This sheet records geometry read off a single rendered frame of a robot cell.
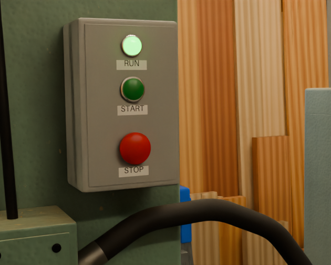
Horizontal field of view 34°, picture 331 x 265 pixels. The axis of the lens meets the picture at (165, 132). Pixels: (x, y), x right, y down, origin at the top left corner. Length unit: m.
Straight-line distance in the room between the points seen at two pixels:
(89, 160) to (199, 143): 1.57
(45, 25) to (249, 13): 1.73
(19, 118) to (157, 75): 0.14
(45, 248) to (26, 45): 0.20
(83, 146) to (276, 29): 1.89
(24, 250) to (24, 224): 0.02
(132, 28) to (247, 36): 1.72
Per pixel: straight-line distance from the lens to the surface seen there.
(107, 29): 0.51
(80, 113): 0.50
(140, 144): 0.51
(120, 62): 0.51
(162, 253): 0.62
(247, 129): 2.19
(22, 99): 0.55
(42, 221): 0.50
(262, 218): 0.62
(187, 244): 1.49
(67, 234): 0.49
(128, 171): 0.52
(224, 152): 2.16
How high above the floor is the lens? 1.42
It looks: 5 degrees down
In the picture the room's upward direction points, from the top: 1 degrees counter-clockwise
